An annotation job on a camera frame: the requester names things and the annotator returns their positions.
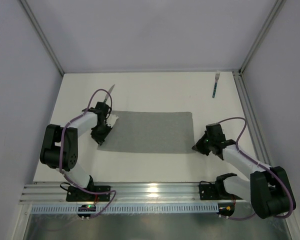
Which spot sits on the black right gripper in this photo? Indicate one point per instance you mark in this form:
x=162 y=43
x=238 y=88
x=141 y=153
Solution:
x=202 y=146

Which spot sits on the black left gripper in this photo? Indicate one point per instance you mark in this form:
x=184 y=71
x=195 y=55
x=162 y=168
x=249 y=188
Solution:
x=100 y=132

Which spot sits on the grey cloth napkin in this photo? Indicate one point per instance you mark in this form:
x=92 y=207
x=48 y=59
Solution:
x=151 y=133

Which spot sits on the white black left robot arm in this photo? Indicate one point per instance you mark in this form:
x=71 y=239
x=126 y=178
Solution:
x=60 y=149

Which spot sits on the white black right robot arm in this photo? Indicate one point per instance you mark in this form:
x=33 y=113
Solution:
x=266 y=188

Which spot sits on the right black connector board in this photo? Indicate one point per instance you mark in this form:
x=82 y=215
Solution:
x=225 y=209

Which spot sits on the left controller board with led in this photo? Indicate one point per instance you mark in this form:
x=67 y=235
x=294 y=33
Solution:
x=86 y=210

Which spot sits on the green handled knife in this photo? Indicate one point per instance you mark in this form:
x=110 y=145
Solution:
x=108 y=93

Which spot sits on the aluminium right side rail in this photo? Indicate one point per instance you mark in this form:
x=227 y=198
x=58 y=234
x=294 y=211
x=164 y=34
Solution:
x=257 y=139

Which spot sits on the aluminium rail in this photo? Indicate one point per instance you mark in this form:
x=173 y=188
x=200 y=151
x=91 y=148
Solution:
x=126 y=192
x=257 y=139

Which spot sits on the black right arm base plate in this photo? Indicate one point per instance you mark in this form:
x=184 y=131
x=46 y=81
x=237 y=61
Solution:
x=208 y=191

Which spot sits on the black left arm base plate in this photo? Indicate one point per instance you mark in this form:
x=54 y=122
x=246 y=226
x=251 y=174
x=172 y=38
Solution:
x=74 y=194

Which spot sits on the green handled fork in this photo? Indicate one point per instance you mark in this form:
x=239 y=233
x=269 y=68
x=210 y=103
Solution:
x=216 y=79

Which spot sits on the slotted grey cable duct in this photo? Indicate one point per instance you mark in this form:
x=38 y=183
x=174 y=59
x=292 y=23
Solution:
x=125 y=208

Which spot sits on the aluminium front rail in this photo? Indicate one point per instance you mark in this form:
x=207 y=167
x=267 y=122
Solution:
x=126 y=192

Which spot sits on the aluminium left corner post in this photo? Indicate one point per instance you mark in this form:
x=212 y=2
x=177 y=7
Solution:
x=41 y=35

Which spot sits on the aluminium corner post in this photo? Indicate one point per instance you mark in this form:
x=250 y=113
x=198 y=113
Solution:
x=265 y=28
x=41 y=35

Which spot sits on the aluminium right corner post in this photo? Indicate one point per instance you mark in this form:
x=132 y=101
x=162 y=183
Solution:
x=265 y=28

